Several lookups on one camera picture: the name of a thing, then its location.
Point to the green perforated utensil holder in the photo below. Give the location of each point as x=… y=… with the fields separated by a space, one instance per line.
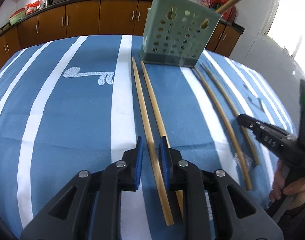
x=152 y=17

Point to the green plastic basin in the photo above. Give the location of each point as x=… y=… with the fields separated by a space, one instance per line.
x=17 y=18

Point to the brown base cabinets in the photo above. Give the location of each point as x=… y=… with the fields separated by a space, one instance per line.
x=80 y=17

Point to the kitchen window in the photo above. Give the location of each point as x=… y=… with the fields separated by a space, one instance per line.
x=290 y=25

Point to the red plastic basin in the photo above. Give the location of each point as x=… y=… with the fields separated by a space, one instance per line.
x=18 y=11

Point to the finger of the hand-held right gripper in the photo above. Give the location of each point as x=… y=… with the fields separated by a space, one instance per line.
x=246 y=122

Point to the person's right hand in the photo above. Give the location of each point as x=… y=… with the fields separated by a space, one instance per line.
x=300 y=192

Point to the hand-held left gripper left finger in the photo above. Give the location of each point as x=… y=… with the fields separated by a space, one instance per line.
x=139 y=162

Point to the red white plastic bag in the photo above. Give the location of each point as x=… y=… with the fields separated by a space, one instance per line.
x=33 y=7

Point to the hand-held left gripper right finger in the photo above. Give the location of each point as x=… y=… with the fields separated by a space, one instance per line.
x=165 y=162

